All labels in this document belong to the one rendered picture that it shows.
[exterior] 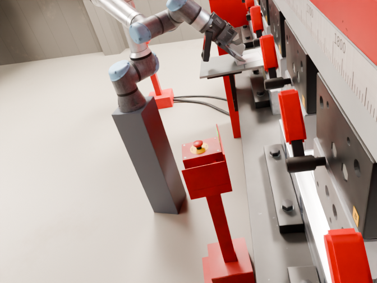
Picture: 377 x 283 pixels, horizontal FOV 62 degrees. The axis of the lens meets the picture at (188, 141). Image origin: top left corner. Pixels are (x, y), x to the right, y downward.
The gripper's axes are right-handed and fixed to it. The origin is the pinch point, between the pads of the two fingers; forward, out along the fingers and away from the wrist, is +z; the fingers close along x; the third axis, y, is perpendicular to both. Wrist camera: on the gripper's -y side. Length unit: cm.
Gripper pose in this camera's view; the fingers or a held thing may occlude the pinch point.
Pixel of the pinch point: (240, 58)
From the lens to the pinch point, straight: 130.8
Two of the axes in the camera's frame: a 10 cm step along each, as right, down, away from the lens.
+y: 6.0, -6.8, -4.3
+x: -0.5, -5.7, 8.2
